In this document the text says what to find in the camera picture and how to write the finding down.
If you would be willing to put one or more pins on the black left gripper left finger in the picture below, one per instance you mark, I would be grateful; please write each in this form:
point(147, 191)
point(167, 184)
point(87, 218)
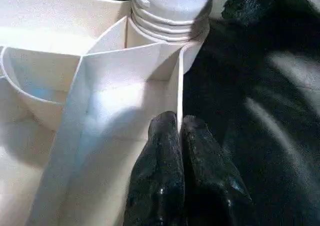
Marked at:
point(157, 181)

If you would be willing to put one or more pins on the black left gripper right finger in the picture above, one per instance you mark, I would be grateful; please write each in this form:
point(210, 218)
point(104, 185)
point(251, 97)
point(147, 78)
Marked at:
point(212, 186)

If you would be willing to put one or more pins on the white plastic table leg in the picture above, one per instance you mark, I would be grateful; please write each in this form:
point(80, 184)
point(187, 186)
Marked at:
point(170, 1)

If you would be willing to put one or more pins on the white plastic table top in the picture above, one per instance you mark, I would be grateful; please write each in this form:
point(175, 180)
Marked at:
point(87, 86)

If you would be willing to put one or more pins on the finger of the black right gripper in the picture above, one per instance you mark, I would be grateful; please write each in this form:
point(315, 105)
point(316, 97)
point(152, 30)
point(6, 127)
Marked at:
point(250, 1)

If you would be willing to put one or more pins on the black mat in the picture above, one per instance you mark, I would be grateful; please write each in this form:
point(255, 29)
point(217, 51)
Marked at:
point(262, 111)

